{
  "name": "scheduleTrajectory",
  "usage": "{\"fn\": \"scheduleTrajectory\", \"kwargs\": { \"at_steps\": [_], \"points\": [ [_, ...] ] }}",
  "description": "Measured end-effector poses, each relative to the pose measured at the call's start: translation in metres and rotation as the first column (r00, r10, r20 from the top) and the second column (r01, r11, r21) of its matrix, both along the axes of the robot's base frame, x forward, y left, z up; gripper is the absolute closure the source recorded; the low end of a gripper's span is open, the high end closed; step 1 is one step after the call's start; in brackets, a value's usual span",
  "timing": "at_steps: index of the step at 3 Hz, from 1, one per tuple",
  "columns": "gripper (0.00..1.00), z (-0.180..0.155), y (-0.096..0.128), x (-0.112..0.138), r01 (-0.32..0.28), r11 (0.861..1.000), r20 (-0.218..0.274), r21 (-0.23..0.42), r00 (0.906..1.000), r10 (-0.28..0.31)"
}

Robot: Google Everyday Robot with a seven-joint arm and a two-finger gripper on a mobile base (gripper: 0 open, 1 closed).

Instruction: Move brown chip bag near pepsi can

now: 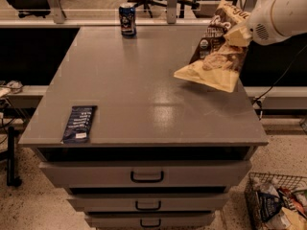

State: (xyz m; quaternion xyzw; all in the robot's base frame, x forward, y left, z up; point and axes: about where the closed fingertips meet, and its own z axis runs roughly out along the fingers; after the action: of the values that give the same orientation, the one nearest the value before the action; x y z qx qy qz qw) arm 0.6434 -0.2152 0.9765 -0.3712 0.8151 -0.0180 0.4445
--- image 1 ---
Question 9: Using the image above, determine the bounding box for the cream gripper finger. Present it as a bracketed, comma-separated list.
[224, 22, 252, 47]

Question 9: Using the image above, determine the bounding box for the brown sea salt chip bag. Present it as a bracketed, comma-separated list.
[174, 0, 249, 93]

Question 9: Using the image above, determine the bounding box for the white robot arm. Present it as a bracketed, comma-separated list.
[224, 0, 307, 47]

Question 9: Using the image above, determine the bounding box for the blue pepsi can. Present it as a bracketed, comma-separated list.
[119, 3, 136, 37]

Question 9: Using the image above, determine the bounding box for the red snack bag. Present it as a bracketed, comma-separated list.
[277, 187, 307, 218]

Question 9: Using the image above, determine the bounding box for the dark blue snack bag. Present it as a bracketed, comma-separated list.
[258, 193, 282, 222]

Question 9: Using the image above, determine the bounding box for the black office chair centre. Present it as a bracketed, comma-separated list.
[127, 0, 200, 18]

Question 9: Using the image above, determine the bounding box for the grey drawer cabinet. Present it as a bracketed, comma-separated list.
[20, 26, 268, 230]

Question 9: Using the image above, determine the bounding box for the dark blue snack bar wrapper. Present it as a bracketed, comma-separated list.
[61, 105, 97, 144]

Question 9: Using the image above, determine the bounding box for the black cable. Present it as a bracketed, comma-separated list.
[250, 43, 307, 120]

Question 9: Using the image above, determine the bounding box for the wire basket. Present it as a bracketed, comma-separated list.
[245, 172, 307, 230]

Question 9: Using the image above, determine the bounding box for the black top drawer handle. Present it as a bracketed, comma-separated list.
[130, 171, 164, 183]

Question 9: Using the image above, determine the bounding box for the black drawer handle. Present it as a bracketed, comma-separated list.
[139, 219, 161, 228]
[130, 171, 164, 183]
[134, 201, 161, 211]

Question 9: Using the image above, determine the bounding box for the black middle drawer handle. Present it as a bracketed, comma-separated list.
[134, 201, 161, 211]

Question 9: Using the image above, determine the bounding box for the black bottom drawer handle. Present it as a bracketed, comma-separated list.
[139, 219, 161, 228]

